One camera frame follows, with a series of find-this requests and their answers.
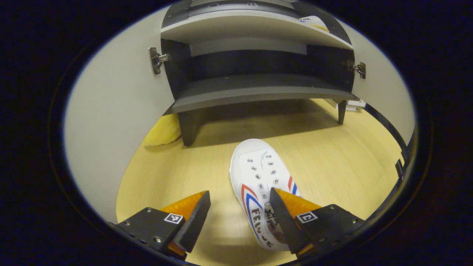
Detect grey cabinet door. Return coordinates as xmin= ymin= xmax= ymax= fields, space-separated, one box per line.
xmin=338 ymin=21 xmax=416 ymax=178
xmin=64 ymin=7 xmax=175 ymax=223

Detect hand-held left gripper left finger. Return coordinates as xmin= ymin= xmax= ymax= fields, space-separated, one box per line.
xmin=116 ymin=190 xmax=212 ymax=262

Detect white canvas shoe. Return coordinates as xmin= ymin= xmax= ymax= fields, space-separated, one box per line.
xmin=229 ymin=139 xmax=302 ymax=252
xmin=295 ymin=15 xmax=330 ymax=33

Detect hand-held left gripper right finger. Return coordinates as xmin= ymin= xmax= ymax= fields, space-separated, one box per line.
xmin=269 ymin=187 xmax=366 ymax=261

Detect yellow cloth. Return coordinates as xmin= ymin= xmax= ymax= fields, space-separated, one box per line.
xmin=143 ymin=113 xmax=182 ymax=147

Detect grey shoe cabinet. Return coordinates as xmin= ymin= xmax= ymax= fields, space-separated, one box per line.
xmin=160 ymin=0 xmax=358 ymax=147

